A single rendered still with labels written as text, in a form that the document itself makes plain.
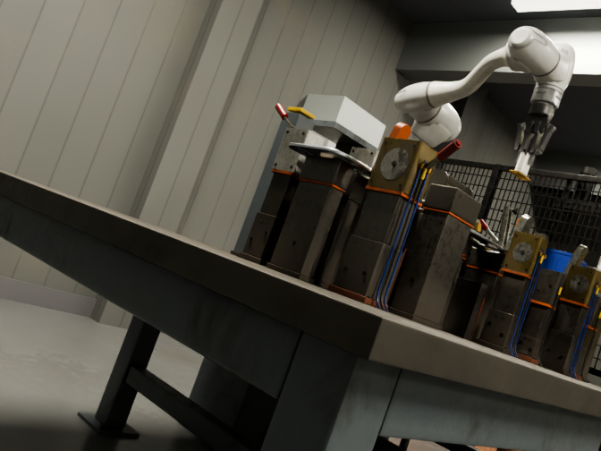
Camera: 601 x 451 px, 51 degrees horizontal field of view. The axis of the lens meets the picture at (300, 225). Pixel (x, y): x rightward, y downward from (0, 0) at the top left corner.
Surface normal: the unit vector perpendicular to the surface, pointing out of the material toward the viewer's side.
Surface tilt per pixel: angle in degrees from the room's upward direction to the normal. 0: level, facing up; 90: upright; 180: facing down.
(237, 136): 90
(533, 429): 90
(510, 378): 90
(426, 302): 90
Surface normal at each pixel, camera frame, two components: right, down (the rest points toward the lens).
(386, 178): -0.67, -0.30
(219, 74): 0.69, 0.19
